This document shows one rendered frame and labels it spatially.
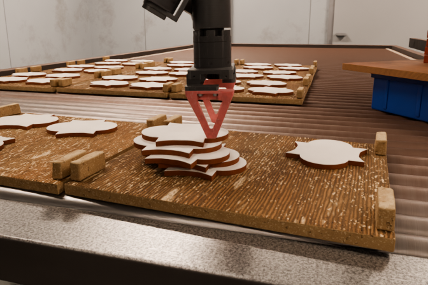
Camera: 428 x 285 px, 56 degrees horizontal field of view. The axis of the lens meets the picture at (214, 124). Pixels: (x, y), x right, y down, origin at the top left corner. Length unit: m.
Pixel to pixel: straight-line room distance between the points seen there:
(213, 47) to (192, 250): 0.29
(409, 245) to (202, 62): 0.35
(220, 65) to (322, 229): 0.27
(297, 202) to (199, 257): 0.14
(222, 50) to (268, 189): 0.21
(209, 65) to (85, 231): 0.28
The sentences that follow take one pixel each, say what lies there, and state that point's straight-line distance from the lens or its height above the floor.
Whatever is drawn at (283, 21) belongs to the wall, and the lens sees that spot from 5.76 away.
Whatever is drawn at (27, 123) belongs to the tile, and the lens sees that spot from 0.93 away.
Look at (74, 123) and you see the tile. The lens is 0.89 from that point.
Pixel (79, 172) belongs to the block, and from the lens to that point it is 0.58.
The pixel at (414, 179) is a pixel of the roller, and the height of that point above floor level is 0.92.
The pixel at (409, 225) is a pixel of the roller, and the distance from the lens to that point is 0.54.
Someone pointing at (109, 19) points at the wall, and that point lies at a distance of 6.57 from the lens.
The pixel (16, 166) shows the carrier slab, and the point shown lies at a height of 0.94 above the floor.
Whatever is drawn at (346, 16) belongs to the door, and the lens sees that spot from 5.68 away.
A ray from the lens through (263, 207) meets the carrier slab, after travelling 0.48.
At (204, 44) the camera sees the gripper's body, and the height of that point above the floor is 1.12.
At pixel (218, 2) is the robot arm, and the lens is 0.59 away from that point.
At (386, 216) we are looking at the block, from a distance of 0.46.
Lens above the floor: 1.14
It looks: 14 degrees down
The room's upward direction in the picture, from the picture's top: straight up
